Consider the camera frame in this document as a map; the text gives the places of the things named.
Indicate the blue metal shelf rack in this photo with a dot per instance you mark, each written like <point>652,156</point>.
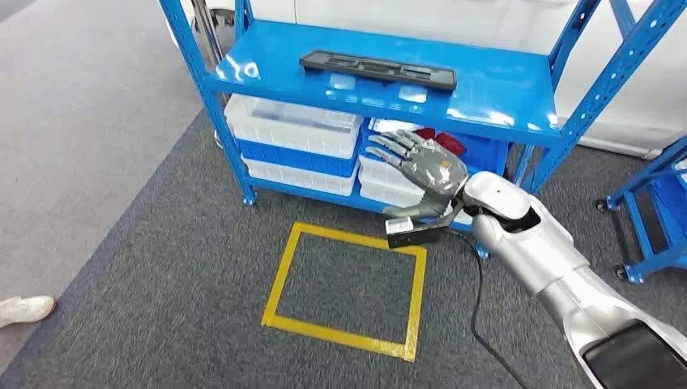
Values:
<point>483,91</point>

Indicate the white plastic bin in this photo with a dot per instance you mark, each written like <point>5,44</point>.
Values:
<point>300,180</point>
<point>386,196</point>
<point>290,131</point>
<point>378,172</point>

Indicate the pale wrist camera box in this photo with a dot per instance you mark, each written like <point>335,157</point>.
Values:
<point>413,234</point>

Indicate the blue wheeled shelf cart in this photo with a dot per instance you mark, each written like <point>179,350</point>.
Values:
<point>634,236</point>

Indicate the white car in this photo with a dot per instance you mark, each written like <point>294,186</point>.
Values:
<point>429,21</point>

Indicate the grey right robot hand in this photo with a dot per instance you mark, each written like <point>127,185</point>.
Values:
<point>429,172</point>

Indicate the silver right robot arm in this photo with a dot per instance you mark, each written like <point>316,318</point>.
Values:
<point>536,241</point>

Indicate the black plastic bracket part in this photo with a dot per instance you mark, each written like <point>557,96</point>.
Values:
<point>375,68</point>

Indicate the dark metal pole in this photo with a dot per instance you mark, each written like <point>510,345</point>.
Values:
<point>206,32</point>

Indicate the red part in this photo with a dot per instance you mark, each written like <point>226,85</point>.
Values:
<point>450,144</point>

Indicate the person's white shoe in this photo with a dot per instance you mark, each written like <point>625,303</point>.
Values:
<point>24,310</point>

